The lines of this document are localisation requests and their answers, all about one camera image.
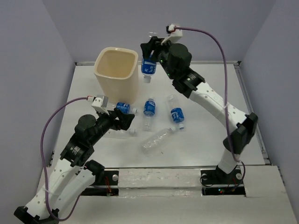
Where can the blue label bottle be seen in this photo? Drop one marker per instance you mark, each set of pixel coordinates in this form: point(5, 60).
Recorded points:
point(148, 68)
point(126, 108)
point(149, 111)
point(176, 111)

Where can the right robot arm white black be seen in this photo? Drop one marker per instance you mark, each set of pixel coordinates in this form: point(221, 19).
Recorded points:
point(175, 59)

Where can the clear bottle lying left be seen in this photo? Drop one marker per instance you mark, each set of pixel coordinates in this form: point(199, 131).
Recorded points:
point(121, 134)

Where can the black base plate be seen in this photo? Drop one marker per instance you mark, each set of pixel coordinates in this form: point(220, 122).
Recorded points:
point(217, 184)
point(105, 185)

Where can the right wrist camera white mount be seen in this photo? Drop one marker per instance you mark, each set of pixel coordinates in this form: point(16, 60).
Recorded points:
point(174, 34)

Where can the cream plastic bin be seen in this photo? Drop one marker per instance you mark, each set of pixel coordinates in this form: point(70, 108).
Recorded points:
point(116, 70)

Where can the clear bottle without label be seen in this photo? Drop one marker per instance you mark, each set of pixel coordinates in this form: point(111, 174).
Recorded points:
point(157, 140)

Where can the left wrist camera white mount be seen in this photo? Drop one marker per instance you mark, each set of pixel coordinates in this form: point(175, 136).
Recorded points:
point(99, 103)

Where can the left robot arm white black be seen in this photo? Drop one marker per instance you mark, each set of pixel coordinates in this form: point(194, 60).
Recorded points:
point(74, 171)

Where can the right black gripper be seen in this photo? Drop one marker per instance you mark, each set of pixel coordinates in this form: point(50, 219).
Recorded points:
point(154, 42)

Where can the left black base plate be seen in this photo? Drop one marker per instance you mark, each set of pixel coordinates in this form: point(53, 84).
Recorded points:
point(105, 185)

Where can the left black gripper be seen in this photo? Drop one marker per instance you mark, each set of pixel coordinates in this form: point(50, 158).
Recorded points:
point(125, 119)

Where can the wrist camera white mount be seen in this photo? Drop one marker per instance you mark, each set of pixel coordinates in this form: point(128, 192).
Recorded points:
point(174, 34)
point(99, 103)

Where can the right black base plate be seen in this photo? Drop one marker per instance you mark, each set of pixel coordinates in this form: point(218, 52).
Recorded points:
point(217, 184)

